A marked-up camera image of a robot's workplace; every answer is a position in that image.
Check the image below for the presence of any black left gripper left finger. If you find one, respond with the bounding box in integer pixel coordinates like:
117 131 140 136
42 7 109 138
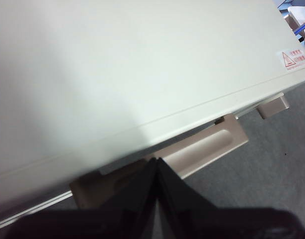
99 156 158 239

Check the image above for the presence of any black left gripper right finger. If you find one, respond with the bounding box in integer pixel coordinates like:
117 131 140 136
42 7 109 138
154 156 217 239

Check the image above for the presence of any oven door with beige handle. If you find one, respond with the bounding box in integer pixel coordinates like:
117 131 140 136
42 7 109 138
0 113 249 225

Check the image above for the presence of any white toaster oven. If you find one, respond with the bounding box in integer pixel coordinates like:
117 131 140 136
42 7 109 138
0 0 305 225

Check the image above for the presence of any red warning sticker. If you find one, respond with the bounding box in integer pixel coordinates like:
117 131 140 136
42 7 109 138
278 48 305 71

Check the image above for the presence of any blue metal shelf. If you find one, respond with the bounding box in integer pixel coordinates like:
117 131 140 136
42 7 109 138
279 0 305 40

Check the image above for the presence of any white box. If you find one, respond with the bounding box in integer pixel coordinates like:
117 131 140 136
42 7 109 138
287 4 305 28

